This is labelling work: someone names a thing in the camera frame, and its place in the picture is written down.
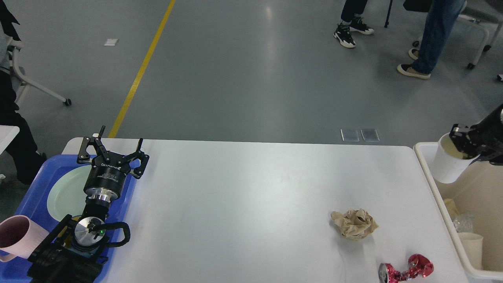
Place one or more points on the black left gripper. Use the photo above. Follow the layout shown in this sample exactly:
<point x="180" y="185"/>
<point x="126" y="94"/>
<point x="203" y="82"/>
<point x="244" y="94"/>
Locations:
<point x="105" y="179"/>

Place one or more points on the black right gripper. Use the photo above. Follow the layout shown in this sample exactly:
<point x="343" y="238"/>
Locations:
<point x="483" y="140"/>

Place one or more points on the white paper cup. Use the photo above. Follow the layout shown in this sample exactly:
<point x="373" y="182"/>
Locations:
<point x="473" y="247"/>
<point x="448" y="163"/>

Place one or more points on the mint green plate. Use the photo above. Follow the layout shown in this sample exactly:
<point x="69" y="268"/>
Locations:
<point x="67" y="195"/>

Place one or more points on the brown paper bag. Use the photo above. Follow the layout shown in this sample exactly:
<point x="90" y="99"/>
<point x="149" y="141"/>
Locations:
<point x="451" y="208"/>

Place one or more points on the foil sheet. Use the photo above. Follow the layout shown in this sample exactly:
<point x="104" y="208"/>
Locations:
<point x="464" y="223"/>

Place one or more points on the pink mug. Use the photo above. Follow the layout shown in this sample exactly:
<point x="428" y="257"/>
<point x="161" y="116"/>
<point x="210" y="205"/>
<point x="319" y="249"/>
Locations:
<point x="19" y="237"/>

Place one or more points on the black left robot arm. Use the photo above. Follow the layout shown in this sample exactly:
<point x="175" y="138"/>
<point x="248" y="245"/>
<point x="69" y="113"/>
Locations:
<point x="72" y="252"/>

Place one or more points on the beige plastic bin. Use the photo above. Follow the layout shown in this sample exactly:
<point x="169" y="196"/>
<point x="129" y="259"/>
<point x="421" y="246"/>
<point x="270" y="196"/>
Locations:
<point x="478" y="190"/>

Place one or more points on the small white side table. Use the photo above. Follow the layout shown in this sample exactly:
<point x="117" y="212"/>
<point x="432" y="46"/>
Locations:
<point x="7" y="134"/>

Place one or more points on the red candy wrapper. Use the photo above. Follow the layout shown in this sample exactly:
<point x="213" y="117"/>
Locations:
<point x="418" y="266"/>

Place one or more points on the white office chair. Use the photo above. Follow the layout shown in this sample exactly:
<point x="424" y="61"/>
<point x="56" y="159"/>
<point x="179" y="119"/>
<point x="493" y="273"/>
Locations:
<point x="485" y="18"/>

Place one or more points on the person in blue jeans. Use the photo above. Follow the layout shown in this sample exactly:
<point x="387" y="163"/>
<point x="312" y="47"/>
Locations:
<point x="439" y="23"/>

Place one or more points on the crumpled brown napkin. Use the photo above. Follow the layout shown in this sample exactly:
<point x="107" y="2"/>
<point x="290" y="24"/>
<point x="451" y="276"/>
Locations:
<point x="354" y="224"/>

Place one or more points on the white chair at left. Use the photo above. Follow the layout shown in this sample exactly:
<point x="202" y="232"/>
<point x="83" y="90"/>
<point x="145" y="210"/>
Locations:
<point x="14" y="82"/>

